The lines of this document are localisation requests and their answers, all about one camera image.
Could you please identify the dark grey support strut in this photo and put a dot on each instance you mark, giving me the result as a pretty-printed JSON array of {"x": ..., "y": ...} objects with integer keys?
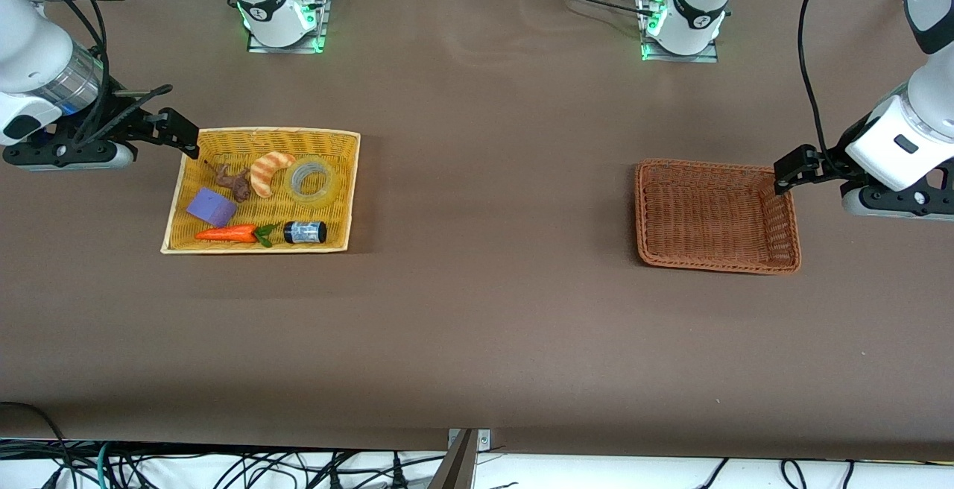
[{"x": 456, "y": 470}]

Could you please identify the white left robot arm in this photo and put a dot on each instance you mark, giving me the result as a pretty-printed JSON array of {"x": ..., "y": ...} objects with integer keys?
[{"x": 894, "y": 139}]

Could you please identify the orange toy carrot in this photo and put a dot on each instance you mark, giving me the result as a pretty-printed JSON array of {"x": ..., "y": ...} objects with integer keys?
[{"x": 223, "y": 234}]

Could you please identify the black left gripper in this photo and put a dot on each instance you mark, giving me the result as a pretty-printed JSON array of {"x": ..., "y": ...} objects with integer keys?
[{"x": 832, "y": 162}]

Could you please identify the brown wicker basket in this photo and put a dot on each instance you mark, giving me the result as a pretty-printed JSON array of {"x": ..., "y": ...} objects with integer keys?
[{"x": 708, "y": 213}]

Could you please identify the brown toy figure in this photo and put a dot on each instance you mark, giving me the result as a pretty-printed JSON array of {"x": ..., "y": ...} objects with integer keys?
[{"x": 240, "y": 185}]

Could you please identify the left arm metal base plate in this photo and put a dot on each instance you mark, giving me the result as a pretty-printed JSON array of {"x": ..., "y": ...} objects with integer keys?
[{"x": 708, "y": 55}]

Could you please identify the purple foam block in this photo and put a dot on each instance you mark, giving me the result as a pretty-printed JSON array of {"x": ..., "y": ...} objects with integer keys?
[{"x": 210, "y": 207}]

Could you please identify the metal table edge bracket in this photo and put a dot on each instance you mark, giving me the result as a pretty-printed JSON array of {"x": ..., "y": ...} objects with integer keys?
[{"x": 484, "y": 438}]

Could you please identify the yellow wicker basket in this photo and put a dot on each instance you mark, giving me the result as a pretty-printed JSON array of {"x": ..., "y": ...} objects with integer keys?
[{"x": 328, "y": 176}]

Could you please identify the clear yellowish tape roll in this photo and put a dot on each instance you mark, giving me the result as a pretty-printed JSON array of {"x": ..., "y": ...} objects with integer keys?
[{"x": 297, "y": 189}]

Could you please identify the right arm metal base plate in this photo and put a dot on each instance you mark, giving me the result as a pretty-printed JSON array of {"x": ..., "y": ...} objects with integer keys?
[{"x": 319, "y": 27}]

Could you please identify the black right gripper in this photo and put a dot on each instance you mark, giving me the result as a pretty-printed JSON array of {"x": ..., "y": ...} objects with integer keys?
[{"x": 119, "y": 118}]

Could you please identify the toy croissant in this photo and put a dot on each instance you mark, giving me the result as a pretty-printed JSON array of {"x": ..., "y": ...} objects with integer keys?
[{"x": 262, "y": 172}]

